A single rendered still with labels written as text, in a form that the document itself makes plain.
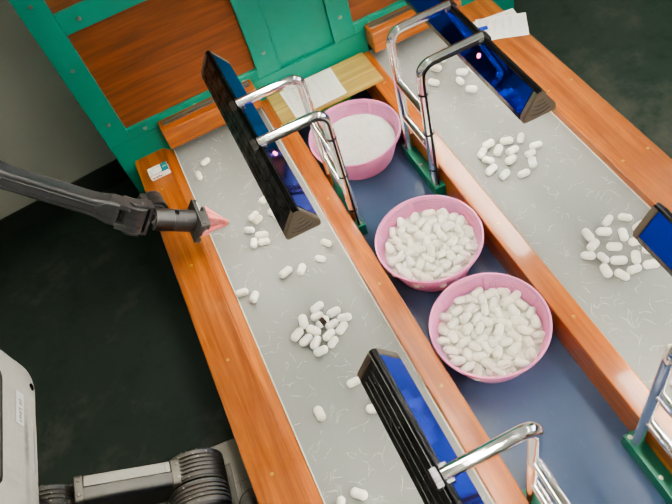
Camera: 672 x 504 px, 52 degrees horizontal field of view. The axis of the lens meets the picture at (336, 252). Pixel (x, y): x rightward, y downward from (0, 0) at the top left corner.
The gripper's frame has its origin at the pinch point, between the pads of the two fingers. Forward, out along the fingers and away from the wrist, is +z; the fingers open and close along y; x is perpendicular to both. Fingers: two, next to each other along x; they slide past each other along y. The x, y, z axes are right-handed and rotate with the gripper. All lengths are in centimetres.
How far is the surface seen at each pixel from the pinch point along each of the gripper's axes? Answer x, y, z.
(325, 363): -0.1, -47.5, 9.9
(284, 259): -1.3, -14.8, 11.4
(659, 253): -64, -76, 37
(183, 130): -2.4, 37.1, -2.5
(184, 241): 10.7, 3.8, -7.3
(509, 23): -61, 27, 81
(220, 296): 8.4, -18.5, -4.5
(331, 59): -30, 44, 39
